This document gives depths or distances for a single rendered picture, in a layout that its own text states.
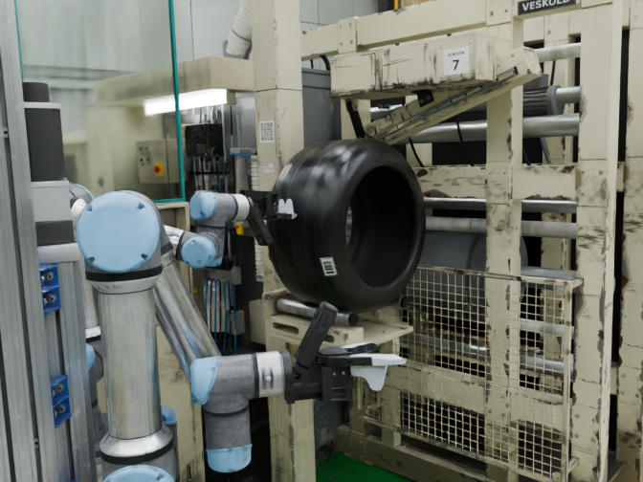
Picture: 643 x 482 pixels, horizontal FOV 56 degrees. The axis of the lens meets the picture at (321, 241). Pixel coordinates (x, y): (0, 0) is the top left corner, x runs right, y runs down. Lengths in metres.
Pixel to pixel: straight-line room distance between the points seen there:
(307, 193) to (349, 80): 0.61
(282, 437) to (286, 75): 1.35
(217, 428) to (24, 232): 0.50
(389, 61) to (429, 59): 0.16
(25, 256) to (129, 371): 0.34
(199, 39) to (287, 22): 10.09
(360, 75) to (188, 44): 10.04
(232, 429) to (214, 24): 11.71
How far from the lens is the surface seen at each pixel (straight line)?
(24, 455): 1.32
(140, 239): 0.94
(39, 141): 1.31
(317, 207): 1.80
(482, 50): 2.07
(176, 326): 1.13
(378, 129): 2.38
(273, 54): 2.21
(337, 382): 1.06
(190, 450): 2.47
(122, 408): 1.04
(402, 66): 2.16
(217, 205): 1.61
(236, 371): 1.03
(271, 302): 2.15
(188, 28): 12.28
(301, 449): 2.47
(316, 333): 1.04
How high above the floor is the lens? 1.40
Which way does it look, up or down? 8 degrees down
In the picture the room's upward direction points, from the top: 2 degrees counter-clockwise
